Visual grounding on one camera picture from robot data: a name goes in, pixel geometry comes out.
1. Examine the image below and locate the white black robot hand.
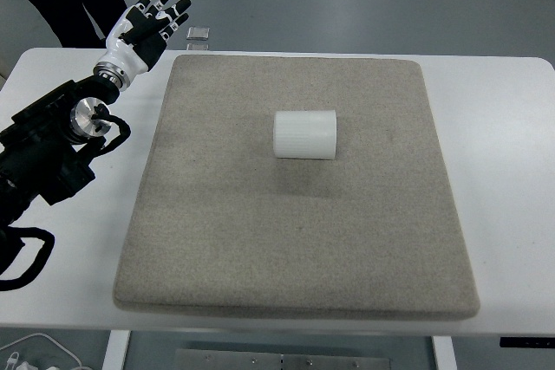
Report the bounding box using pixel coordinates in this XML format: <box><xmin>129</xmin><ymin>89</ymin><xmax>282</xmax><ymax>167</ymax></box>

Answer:
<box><xmin>94</xmin><ymin>0</ymin><xmax>191</xmax><ymax>91</ymax></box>

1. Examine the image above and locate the white ribbed cup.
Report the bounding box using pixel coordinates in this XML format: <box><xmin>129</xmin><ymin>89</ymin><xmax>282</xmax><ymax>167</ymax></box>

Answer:
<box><xmin>273</xmin><ymin>110</ymin><xmax>337</xmax><ymax>160</ymax></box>

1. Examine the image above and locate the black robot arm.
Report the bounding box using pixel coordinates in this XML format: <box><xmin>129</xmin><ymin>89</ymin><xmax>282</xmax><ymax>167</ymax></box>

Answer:
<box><xmin>1</xmin><ymin>75</ymin><xmax>131</xmax><ymax>292</ymax></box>

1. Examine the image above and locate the small clear floor plate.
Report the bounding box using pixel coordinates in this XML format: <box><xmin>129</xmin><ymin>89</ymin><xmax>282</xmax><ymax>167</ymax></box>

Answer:
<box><xmin>186</xmin><ymin>26</ymin><xmax>210</xmax><ymax>41</ymax></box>

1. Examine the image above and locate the beige felt mat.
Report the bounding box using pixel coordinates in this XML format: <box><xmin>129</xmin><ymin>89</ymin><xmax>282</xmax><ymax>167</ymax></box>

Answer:
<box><xmin>113</xmin><ymin>55</ymin><xmax>480</xmax><ymax>321</ymax></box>

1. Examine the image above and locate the white table leg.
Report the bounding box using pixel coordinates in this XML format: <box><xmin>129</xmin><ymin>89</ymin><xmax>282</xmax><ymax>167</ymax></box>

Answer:
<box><xmin>101</xmin><ymin>330</ymin><xmax>131</xmax><ymax>370</ymax></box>

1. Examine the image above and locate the black table control panel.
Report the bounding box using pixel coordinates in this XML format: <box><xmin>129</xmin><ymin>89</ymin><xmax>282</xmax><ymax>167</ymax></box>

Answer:
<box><xmin>499</xmin><ymin>337</ymin><xmax>555</xmax><ymax>349</ymax></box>

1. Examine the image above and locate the white cable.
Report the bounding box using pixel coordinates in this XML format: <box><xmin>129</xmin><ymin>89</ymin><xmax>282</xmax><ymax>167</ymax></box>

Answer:
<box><xmin>0</xmin><ymin>332</ymin><xmax>84</xmax><ymax>370</ymax></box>

